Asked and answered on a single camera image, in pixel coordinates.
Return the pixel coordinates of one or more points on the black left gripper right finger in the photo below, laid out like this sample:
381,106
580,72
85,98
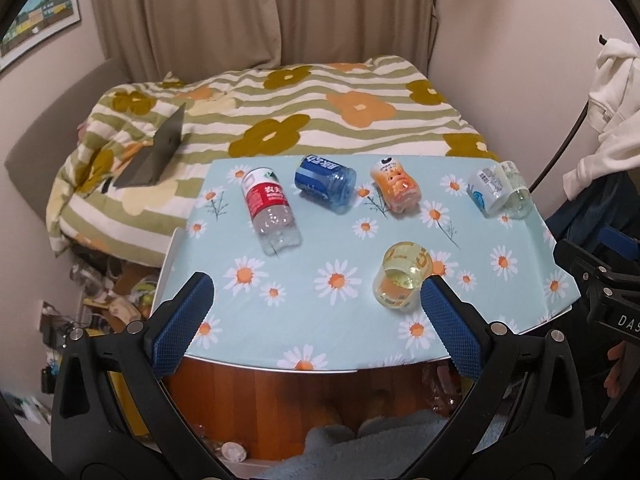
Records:
462,330

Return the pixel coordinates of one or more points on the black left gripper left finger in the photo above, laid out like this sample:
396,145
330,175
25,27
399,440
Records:
175,322

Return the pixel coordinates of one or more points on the yellow transparent cup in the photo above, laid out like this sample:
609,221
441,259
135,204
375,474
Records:
404,267

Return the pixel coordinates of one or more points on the clear glass cup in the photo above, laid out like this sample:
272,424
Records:
519,203

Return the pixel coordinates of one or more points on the white blue label cup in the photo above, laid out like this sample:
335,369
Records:
488,190

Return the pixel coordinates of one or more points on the grey fleece trousers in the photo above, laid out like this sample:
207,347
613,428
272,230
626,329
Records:
382,448

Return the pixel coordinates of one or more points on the daisy print blue tablecloth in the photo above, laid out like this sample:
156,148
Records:
312,307

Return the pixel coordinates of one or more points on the orange cartoon cut bottle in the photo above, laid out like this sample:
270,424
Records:
399,190

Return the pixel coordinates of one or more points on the red label cut bottle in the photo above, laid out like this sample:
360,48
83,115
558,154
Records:
270,213

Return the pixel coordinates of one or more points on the dark laptop on bed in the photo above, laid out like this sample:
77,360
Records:
149,164

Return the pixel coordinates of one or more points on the white hanging hoodie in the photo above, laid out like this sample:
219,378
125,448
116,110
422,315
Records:
613,113

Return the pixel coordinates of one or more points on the blue label cut bottle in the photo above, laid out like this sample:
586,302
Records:
329,182

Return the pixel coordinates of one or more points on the grey headboard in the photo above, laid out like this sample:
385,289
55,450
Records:
42,149

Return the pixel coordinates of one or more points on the floral striped quilt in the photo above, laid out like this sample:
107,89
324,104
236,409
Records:
383,105

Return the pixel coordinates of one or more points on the beige curtain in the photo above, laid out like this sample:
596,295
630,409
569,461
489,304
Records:
195,39

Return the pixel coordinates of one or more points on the framed city picture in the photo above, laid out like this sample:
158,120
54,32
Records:
38,21

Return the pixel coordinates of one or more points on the wooden table frame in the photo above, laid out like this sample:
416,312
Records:
269,413

